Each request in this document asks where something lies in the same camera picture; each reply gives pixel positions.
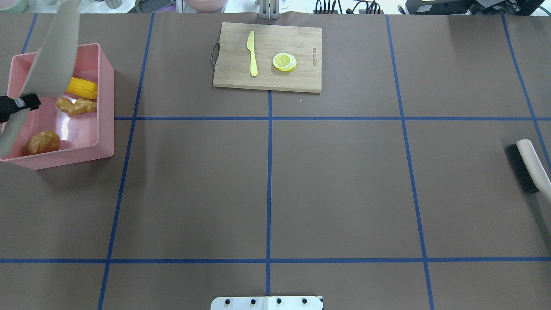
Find brown toy potato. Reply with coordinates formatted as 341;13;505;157
22;130;60;156

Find yellow toy lemon slices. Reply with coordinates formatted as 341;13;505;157
272;53;297;72

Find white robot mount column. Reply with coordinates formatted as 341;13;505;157
210;296;324;310

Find pink plastic bin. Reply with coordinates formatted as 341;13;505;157
1;43;115;170

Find pink bowl with ice cubes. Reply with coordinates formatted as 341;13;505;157
183;0;227;12

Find tan toy ginger root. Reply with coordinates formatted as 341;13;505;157
56;97;98;116

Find wooden cutting board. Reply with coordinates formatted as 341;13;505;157
213;22;322;93

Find beige hand brush black bristles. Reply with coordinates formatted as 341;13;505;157
505;139;551;203

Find yellow toy corn cob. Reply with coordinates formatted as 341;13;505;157
65;77;98;99

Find yellow plastic toy knife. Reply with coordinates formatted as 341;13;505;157
246;30;258;77

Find beige plastic dustpan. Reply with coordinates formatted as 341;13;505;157
0;0;80;157

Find aluminium frame post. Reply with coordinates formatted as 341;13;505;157
255;0;281;19

